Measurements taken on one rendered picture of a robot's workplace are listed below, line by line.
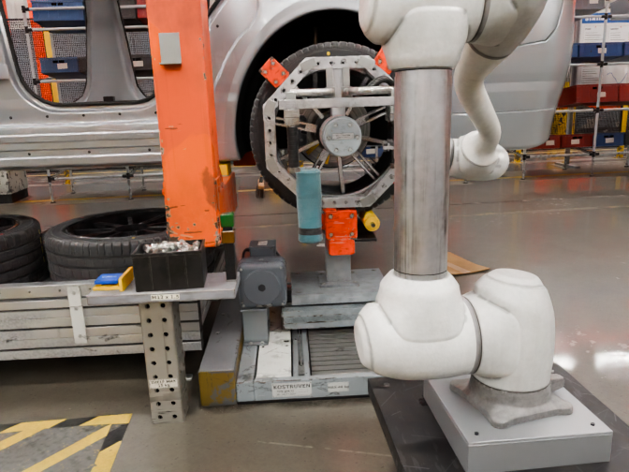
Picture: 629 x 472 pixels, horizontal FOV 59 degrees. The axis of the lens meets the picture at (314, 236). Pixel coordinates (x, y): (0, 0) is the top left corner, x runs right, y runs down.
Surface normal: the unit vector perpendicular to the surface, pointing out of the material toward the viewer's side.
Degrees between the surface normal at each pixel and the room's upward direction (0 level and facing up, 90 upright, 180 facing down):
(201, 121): 90
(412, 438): 0
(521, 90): 90
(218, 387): 90
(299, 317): 90
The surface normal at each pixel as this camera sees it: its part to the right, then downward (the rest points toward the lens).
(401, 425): -0.04, -0.97
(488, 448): 0.10, 0.24
